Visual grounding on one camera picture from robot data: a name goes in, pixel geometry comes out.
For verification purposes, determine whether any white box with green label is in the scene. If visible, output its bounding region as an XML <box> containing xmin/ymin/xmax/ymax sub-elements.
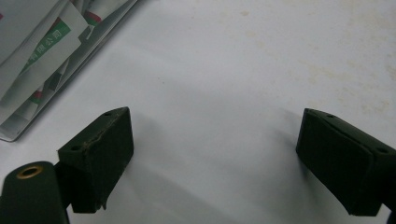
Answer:
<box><xmin>0</xmin><ymin>2</ymin><xmax>90</xmax><ymax>101</ymax></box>

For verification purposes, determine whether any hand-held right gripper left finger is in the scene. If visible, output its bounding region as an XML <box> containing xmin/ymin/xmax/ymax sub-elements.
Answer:
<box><xmin>53</xmin><ymin>106</ymin><xmax>135</xmax><ymax>215</ymax></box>

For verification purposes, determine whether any white tube with red-green band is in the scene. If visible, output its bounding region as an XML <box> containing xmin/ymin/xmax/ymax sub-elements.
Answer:
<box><xmin>13</xmin><ymin>89</ymin><xmax>45</xmax><ymax>121</ymax></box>
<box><xmin>81</xmin><ymin>0</ymin><xmax>134</xmax><ymax>27</ymax></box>

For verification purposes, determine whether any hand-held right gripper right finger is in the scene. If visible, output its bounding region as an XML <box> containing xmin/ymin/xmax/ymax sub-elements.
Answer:
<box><xmin>295</xmin><ymin>107</ymin><xmax>396</xmax><ymax>217</ymax></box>

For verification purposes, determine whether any pile of white packets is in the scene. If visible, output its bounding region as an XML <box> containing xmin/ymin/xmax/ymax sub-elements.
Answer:
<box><xmin>0</xmin><ymin>0</ymin><xmax>140</xmax><ymax>143</ymax></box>

